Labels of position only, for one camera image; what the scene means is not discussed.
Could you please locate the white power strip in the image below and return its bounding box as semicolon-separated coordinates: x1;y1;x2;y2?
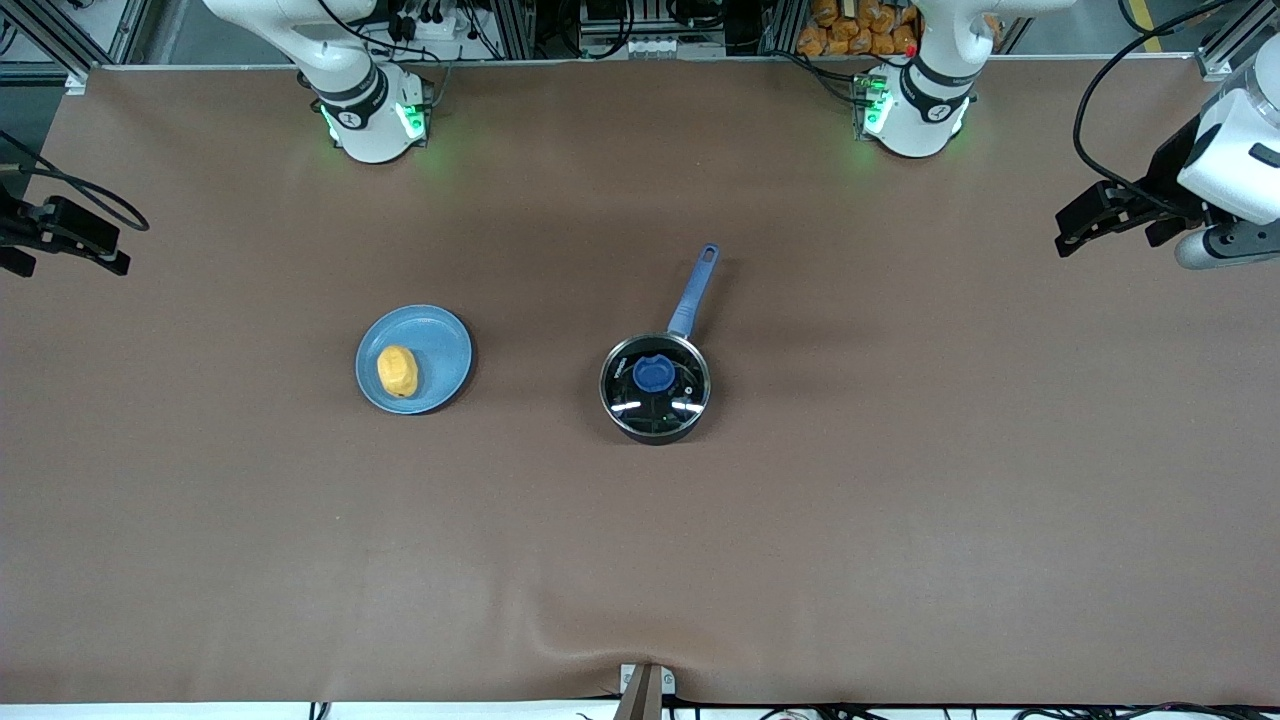
585;35;726;59

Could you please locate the blue round plate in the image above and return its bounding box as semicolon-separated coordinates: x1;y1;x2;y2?
355;304;474;416

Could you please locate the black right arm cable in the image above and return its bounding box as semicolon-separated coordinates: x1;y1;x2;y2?
0;128;151;233

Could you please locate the yellow potato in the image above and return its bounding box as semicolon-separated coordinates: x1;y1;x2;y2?
377;345;421;399

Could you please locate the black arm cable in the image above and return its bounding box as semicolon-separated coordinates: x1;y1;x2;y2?
1072;0;1253;219
0;128;151;233

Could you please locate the aluminium frame post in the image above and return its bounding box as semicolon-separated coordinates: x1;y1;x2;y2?
1195;0;1280;83
0;0;151;96

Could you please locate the brown table mat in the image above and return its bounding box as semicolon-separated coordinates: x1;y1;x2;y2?
0;58;1280;707

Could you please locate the glass lid blue knob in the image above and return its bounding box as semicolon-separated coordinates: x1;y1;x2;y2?
600;333;712;425

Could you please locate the bag of orange items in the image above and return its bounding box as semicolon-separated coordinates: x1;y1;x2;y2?
797;0;921;58

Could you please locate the metal table edge bracket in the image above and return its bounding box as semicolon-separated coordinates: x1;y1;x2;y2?
618;662;677;720

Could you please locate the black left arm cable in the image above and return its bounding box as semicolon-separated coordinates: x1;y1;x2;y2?
1072;0;1253;219

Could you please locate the black pot blue handle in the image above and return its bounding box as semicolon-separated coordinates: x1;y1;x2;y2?
599;245;721;446

